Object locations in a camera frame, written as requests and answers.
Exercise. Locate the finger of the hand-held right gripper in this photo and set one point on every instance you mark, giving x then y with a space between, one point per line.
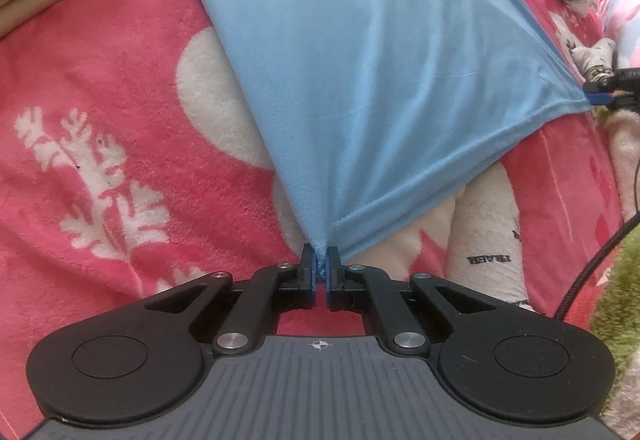
625 80
625 103

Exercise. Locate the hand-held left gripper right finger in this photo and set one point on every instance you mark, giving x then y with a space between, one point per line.
331 277

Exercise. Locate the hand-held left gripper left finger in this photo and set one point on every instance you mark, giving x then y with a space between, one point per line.
311 277

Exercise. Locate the light blue t-shirt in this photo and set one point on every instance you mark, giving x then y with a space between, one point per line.
360 70

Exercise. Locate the person's right foot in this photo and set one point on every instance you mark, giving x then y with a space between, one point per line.
595 58

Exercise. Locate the person's foot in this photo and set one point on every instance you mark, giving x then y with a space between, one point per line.
487 230
595 58

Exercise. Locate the pink patterned bedding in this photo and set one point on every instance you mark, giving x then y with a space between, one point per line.
620 5

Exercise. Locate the person's left foot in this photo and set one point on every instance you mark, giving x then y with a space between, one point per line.
487 230

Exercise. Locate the red floral blanket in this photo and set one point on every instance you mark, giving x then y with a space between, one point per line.
100 95

